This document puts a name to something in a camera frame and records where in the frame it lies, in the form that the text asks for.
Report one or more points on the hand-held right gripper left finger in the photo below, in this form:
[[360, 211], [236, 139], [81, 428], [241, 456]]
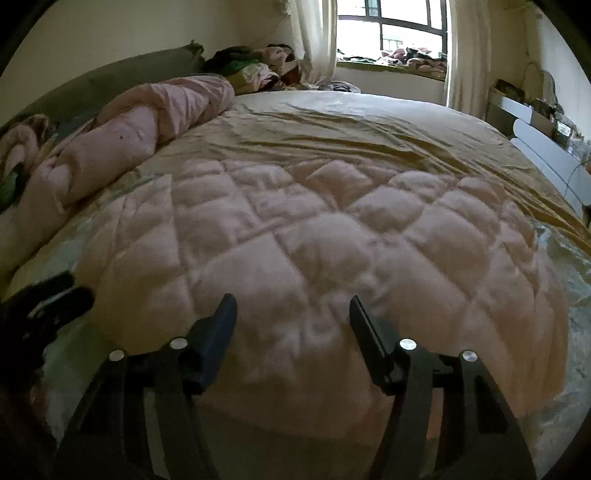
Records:
[[217, 341]]

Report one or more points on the green headboard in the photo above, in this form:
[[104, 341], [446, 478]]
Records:
[[92, 78]]

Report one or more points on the pile of mixed clothes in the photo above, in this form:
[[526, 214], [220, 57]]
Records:
[[258, 64]]

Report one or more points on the small heap of dark clothes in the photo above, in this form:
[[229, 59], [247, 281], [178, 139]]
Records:
[[339, 86]]

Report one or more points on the clothes heap on windowsill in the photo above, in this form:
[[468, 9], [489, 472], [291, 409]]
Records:
[[406, 57]]

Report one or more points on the clutter of small household things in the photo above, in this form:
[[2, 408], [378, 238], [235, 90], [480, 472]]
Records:
[[545, 106]]

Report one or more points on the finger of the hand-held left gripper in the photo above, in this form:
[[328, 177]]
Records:
[[53, 284], [64, 304]]

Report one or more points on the bed with yellow sheet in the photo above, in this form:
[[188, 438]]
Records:
[[346, 131]]

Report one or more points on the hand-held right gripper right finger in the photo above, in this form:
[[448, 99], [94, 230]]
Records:
[[374, 341]]

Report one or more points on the dark framed window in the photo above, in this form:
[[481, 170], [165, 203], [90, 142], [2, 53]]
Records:
[[397, 23]]

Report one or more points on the white cabinet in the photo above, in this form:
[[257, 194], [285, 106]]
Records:
[[545, 152]]

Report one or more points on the pink rolled duvet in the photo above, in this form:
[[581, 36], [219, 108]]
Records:
[[115, 143]]

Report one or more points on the white lace curtain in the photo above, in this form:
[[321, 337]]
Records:
[[471, 55], [316, 37]]

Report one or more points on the pink and green cloth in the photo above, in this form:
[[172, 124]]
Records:
[[18, 147]]

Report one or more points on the pink quilted coat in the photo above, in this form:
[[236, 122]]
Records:
[[323, 258]]

